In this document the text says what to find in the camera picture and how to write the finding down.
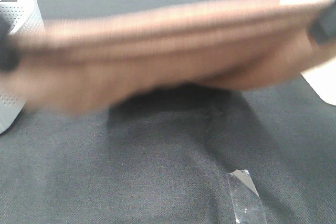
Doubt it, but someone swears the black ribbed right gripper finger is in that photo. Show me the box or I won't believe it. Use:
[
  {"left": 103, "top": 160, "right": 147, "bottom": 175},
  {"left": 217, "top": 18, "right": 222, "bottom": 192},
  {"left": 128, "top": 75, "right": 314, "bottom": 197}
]
[{"left": 309, "top": 1, "right": 336, "bottom": 44}]

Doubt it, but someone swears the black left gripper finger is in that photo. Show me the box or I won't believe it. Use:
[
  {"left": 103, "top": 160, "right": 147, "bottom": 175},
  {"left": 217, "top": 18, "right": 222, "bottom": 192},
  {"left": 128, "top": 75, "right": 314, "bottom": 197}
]
[{"left": 1, "top": 16, "right": 20, "bottom": 72}]

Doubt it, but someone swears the brown towel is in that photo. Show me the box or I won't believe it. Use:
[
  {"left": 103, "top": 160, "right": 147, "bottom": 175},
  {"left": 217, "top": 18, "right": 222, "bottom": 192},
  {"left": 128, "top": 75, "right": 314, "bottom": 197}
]
[{"left": 1, "top": 0, "right": 335, "bottom": 114}]

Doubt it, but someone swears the grey perforated laundry basket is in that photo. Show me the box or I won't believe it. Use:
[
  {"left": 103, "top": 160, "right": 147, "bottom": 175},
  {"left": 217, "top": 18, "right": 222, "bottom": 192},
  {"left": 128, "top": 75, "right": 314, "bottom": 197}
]
[{"left": 0, "top": 0, "right": 44, "bottom": 134}]

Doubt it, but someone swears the black fabric table cloth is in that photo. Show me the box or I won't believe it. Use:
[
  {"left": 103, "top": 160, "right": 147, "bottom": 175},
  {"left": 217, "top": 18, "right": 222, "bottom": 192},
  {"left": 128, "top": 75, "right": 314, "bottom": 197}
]
[{"left": 0, "top": 0, "right": 336, "bottom": 224}]

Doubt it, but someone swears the clear tape strip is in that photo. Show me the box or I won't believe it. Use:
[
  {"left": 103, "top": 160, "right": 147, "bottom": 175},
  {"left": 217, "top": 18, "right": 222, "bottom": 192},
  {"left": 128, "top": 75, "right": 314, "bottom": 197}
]
[{"left": 226, "top": 169, "right": 268, "bottom": 224}]

